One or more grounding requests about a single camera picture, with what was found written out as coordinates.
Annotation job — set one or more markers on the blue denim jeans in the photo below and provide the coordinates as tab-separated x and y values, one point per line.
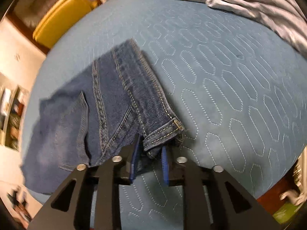
90	118

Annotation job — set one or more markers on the blue quilted bed mattress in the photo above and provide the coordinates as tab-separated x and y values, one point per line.
237	87

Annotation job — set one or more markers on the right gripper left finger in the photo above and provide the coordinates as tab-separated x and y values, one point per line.
90	192

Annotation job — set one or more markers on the yellow leather chair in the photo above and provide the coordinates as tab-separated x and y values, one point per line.
63	15

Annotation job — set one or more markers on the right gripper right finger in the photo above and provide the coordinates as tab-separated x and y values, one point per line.
212	198

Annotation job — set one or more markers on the cream wardrobe shelf unit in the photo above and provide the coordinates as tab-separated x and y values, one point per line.
20	64

